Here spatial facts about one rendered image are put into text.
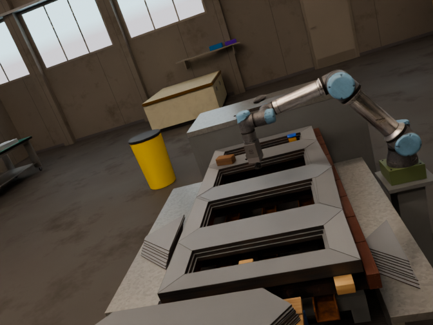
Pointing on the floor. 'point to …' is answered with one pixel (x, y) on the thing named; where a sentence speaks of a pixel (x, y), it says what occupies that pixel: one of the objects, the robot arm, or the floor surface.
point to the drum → (153, 158)
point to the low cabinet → (185, 102)
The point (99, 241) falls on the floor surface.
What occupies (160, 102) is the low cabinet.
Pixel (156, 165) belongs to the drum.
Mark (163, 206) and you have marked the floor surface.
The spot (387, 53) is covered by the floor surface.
